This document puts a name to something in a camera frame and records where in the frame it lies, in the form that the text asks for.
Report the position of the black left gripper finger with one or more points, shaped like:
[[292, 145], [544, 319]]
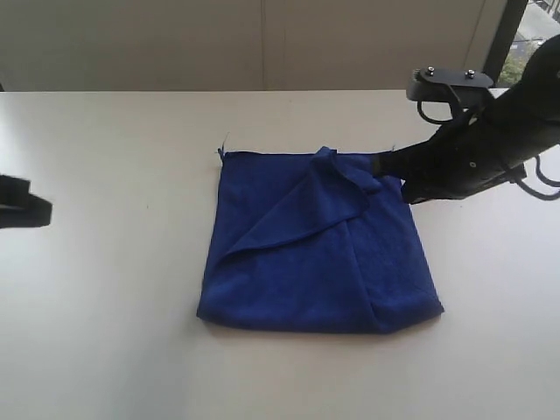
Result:
[[20, 208]]

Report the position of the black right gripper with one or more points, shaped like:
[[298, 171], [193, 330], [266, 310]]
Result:
[[491, 147]]

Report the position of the blue towel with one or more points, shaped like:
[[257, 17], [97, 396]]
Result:
[[313, 243]]

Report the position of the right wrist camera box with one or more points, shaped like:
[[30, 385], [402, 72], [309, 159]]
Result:
[[465, 88]]

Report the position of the dark window frame post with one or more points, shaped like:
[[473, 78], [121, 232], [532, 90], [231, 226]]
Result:
[[504, 37]]

